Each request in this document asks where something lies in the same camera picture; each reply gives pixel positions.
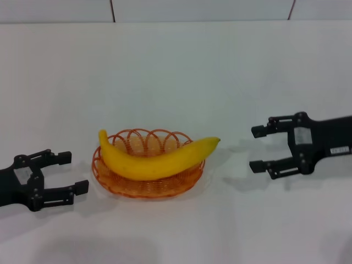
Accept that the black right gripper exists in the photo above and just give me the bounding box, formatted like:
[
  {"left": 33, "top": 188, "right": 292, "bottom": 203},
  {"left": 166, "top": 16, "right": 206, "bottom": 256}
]
[{"left": 249, "top": 111, "right": 352, "bottom": 180}]

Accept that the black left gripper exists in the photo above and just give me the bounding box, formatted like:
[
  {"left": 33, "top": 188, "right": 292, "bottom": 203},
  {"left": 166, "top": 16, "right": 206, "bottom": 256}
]
[{"left": 0, "top": 148, "right": 90, "bottom": 212}]

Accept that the yellow banana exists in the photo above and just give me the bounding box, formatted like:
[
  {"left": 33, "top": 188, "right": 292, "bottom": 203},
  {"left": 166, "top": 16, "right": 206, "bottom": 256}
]
[{"left": 98, "top": 129, "right": 222, "bottom": 182}]

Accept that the orange woven plastic basket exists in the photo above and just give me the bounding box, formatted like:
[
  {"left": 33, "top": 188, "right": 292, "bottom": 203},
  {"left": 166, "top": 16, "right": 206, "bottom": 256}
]
[{"left": 91, "top": 128, "right": 206, "bottom": 199}]

